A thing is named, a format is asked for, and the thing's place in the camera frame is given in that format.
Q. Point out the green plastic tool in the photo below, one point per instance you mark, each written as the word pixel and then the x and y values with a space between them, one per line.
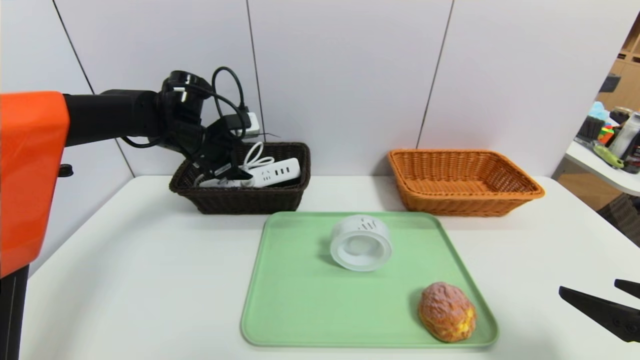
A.
pixel 607 156

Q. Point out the dark grey woven chair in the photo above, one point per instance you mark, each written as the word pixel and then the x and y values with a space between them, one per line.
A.
pixel 625 220

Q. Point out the dark brown wicker basket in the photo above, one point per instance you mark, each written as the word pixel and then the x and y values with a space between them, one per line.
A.
pixel 240 202

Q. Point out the colourful puzzle cube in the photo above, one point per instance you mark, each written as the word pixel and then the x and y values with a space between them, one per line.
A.
pixel 605 135

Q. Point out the small black mesh basket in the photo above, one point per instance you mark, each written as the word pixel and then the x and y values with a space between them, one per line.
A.
pixel 589 129

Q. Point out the light blue cloth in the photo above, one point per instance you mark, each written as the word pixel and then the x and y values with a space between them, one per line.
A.
pixel 597 111

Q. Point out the white round tape roll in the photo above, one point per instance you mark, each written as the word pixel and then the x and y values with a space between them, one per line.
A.
pixel 360 245

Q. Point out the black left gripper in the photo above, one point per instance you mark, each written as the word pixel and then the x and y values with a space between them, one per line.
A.
pixel 218 167

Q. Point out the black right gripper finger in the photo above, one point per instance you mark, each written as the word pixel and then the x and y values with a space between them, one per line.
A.
pixel 630 287
pixel 610 312

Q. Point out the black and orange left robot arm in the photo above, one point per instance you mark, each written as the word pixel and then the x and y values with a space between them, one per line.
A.
pixel 110 117

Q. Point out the orange wicker basket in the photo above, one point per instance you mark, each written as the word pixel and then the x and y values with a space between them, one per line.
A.
pixel 450 205

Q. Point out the brown cream puff bun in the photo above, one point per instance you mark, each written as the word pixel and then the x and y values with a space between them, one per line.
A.
pixel 445 311

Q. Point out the white plastic bottle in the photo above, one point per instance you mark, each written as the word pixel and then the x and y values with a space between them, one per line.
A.
pixel 625 140

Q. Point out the light green plastic tray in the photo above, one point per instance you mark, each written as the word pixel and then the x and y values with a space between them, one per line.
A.
pixel 310 300

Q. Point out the white side table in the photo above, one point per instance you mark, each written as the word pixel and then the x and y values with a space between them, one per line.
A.
pixel 590 167

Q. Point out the wooden shelf cabinet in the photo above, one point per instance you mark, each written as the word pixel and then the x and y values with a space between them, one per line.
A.
pixel 627 85

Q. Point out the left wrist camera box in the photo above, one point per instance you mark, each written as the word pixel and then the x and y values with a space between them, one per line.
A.
pixel 247 125

